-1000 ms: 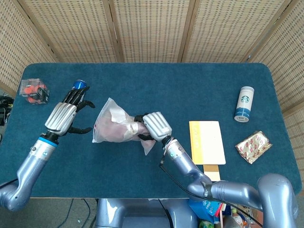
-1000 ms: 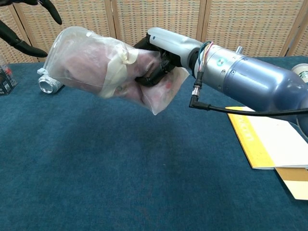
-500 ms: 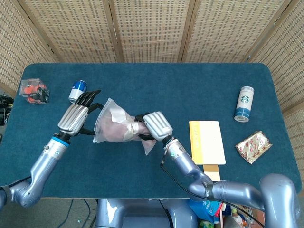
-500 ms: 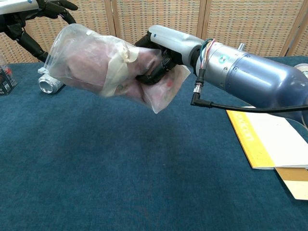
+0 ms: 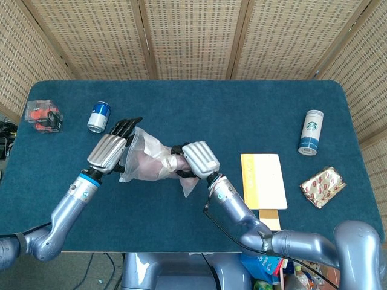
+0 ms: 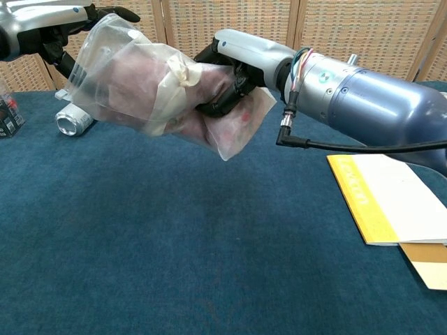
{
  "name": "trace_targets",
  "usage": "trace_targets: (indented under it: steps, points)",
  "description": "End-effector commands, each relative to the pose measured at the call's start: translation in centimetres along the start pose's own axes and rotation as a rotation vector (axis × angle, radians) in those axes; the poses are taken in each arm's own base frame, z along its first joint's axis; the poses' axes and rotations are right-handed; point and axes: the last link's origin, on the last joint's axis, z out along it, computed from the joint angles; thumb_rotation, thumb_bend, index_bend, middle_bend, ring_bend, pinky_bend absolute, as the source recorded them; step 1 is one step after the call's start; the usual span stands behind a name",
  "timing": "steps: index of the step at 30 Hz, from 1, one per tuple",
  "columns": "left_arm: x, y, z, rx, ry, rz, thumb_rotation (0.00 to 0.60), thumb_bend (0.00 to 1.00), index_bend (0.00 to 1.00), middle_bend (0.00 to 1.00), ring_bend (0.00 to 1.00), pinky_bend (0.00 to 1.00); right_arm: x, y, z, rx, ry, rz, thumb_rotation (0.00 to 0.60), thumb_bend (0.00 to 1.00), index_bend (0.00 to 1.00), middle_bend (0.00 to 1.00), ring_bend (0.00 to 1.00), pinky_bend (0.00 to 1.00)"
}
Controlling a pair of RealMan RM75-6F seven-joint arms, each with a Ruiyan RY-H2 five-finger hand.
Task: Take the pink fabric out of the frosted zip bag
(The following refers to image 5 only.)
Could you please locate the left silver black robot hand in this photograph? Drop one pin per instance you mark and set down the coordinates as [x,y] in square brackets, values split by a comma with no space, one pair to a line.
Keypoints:
[106,151]

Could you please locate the clear box with orange toys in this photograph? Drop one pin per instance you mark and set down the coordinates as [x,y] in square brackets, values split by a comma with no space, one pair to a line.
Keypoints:
[45,116]

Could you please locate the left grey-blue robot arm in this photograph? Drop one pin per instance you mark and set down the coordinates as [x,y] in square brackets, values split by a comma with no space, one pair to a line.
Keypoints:
[69,205]

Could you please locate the woven wicker folding screen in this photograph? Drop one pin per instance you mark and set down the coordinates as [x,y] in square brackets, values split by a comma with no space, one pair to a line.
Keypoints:
[193,36]

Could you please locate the white Starbucks drink can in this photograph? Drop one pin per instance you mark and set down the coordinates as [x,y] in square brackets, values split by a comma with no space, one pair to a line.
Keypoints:
[311,133]

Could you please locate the grey-blue robot torso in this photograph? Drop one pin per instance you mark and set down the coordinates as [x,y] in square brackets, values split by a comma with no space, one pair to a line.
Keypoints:
[169,272]

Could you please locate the pink floral clothes bundle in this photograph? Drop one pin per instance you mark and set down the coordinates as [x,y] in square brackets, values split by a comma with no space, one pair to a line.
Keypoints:
[151,169]

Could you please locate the gold foil snack packet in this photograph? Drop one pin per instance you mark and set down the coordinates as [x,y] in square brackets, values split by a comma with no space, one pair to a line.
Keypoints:
[322,185]

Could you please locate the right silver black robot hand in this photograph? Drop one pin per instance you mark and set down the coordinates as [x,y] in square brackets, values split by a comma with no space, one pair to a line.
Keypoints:
[201,158]

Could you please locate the yellow white Lexicon notebook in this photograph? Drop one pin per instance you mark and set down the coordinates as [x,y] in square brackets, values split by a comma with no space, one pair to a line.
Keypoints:
[269,181]

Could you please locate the translucent plastic zip bag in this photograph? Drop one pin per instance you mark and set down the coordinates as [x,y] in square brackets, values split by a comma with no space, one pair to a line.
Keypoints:
[133,157]

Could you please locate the blue felt table cover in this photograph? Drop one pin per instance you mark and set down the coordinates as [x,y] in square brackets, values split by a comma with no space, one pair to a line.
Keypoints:
[181,105]

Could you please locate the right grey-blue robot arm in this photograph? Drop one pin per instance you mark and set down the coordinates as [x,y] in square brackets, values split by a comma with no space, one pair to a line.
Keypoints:
[302,244]

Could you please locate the blue and white soda can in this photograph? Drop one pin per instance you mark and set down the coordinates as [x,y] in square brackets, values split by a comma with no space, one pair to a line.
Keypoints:
[99,116]

